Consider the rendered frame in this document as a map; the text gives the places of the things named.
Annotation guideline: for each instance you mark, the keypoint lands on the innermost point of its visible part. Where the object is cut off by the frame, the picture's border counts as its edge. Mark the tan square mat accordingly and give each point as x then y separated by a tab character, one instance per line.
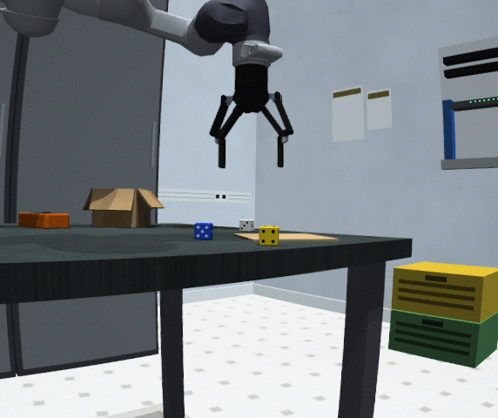
286	237

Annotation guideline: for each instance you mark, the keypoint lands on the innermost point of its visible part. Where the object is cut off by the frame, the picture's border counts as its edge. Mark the yellow die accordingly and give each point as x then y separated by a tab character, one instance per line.
268	235

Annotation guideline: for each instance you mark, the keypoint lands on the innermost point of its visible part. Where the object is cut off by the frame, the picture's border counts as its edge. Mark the blue die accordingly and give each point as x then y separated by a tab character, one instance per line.
203	231

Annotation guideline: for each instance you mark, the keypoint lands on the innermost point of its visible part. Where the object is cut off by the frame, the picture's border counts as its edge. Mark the white die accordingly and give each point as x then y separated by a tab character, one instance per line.
246	225

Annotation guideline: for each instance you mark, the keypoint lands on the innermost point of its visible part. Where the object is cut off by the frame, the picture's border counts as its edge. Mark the orange rectangular block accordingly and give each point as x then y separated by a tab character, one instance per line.
44	220

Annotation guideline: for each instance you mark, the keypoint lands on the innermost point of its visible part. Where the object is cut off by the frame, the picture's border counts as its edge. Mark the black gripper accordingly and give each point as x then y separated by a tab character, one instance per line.
250	96

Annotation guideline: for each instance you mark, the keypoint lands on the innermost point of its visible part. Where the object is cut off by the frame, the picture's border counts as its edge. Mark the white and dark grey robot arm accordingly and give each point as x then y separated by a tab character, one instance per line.
243	23

